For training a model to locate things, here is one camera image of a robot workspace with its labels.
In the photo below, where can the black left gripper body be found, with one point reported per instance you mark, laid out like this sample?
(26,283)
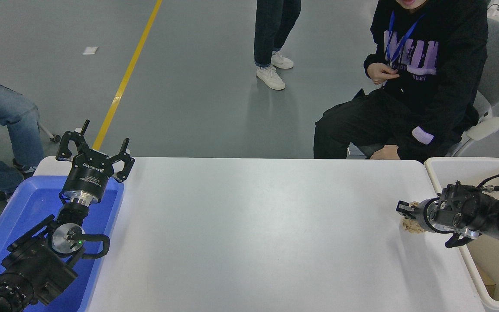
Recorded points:
(88,175)

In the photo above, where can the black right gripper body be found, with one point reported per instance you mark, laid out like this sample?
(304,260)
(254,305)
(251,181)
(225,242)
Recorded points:
(419,214)

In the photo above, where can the tan paper ball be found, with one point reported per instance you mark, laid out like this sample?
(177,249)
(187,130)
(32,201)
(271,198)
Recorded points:
(412,226)

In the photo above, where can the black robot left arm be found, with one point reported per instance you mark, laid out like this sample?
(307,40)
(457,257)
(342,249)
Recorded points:
(37,264)

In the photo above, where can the person's left hand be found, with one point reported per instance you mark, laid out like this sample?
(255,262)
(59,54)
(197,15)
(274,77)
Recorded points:
(386,152)

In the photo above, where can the person's right hand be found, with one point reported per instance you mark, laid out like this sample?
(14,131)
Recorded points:
(381,73)

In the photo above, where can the person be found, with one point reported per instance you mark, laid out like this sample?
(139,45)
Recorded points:
(448,99)
(271,26)
(11,117)

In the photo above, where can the blue plastic tray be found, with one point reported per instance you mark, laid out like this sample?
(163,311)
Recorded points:
(28,203)

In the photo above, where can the brown cardboard scrap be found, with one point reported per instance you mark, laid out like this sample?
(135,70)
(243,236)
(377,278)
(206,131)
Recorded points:
(487,281)

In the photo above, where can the white paper scrap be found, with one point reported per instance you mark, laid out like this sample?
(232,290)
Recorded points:
(89,50)

